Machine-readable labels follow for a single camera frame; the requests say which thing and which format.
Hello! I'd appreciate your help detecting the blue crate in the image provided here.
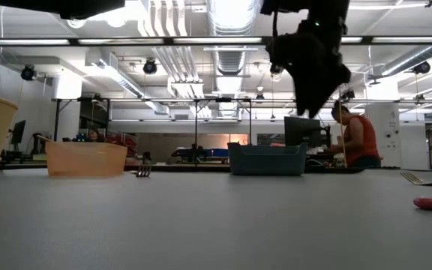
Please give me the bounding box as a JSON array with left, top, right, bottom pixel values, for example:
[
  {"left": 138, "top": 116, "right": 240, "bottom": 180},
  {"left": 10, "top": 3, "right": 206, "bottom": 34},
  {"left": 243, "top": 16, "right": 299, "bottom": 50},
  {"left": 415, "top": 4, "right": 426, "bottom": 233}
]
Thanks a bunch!
[{"left": 178, "top": 147, "right": 229, "bottom": 158}]

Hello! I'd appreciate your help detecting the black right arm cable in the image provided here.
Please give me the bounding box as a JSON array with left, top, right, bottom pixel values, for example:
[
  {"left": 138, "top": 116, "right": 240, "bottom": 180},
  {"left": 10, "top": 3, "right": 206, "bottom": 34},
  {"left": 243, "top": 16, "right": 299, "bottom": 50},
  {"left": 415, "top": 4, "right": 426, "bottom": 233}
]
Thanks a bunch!
[{"left": 271, "top": 9, "right": 280, "bottom": 38}]

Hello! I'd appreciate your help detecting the person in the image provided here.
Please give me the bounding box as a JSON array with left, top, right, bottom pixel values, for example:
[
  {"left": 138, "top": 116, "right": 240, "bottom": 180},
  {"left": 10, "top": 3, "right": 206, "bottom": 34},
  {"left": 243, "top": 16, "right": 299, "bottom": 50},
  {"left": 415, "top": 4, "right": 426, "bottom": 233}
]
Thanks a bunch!
[
  {"left": 87, "top": 128, "right": 104, "bottom": 143},
  {"left": 330, "top": 100, "right": 384, "bottom": 169}
]

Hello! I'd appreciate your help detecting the red parts shelf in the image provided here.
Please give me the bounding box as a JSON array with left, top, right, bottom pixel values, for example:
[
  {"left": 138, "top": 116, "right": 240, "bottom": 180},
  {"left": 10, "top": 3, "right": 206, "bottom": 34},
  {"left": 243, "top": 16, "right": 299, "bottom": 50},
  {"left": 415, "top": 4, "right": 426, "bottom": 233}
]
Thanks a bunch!
[{"left": 105, "top": 129, "right": 140, "bottom": 157}]

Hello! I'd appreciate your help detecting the black monitor on arm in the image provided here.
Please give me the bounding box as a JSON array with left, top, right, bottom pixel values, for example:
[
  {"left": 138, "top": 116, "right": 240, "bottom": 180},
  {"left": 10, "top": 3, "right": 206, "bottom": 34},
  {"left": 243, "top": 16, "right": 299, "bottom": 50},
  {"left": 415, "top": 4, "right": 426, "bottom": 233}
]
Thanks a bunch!
[{"left": 10, "top": 119, "right": 27, "bottom": 146}]

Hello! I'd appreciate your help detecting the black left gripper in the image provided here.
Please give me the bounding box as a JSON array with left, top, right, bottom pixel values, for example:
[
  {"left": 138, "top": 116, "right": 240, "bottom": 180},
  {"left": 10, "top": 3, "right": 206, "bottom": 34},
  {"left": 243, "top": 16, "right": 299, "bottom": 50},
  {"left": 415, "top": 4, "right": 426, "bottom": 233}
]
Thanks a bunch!
[{"left": 0, "top": 0, "right": 126, "bottom": 20}]

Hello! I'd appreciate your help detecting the black background cell frame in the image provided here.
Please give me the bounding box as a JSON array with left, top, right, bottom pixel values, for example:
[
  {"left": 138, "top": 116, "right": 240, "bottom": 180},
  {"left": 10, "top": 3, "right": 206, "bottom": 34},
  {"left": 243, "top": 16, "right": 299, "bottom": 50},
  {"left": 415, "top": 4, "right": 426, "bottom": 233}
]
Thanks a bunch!
[{"left": 52, "top": 97, "right": 432, "bottom": 166}]

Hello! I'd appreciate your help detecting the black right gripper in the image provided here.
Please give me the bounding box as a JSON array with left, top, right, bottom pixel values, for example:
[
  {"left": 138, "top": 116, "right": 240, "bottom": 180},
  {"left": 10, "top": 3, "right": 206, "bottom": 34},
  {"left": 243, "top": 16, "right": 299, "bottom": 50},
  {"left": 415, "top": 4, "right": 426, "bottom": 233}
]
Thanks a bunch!
[{"left": 265, "top": 31, "right": 352, "bottom": 119}]

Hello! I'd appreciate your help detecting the white pillar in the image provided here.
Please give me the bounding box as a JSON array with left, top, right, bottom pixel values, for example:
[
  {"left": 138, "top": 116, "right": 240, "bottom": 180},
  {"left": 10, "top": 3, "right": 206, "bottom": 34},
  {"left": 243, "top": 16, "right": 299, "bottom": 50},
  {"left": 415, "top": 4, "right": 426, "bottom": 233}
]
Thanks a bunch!
[{"left": 365, "top": 103, "right": 401, "bottom": 170}]

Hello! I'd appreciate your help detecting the black overhead frame beam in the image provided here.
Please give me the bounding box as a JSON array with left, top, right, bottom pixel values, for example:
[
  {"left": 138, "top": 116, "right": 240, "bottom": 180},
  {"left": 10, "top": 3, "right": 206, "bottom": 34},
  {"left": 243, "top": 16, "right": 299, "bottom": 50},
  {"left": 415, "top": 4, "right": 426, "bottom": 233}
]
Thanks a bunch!
[{"left": 0, "top": 35, "right": 432, "bottom": 47}]

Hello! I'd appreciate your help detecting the black table frame rail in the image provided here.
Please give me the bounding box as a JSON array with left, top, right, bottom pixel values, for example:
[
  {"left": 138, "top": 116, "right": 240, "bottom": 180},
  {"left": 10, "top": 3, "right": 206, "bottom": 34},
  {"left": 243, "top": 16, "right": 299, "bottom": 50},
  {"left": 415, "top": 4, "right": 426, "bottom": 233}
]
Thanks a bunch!
[{"left": 0, "top": 160, "right": 432, "bottom": 173}]

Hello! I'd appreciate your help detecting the black desk monitor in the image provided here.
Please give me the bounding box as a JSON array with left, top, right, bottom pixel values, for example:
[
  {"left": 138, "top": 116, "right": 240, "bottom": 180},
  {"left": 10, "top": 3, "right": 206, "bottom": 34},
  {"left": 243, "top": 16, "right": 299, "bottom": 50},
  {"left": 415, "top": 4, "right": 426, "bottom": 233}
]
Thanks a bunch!
[{"left": 283, "top": 115, "right": 323, "bottom": 147}]

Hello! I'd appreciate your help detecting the yellow rope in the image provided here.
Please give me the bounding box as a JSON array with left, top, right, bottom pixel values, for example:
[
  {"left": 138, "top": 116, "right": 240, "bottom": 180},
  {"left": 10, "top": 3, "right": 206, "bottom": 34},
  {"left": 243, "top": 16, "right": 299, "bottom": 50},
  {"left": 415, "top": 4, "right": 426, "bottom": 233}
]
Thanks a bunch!
[{"left": 335, "top": 88, "right": 348, "bottom": 168}]

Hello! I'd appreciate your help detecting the black ceiling spotlight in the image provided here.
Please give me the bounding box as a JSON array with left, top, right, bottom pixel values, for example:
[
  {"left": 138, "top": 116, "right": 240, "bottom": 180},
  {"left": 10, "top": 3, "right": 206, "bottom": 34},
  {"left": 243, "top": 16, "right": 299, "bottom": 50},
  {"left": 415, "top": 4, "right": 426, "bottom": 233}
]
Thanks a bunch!
[
  {"left": 412, "top": 60, "right": 431, "bottom": 75},
  {"left": 340, "top": 88, "right": 356, "bottom": 103},
  {"left": 20, "top": 64, "right": 37, "bottom": 82},
  {"left": 270, "top": 62, "right": 285, "bottom": 82},
  {"left": 142, "top": 58, "right": 158, "bottom": 75}
]

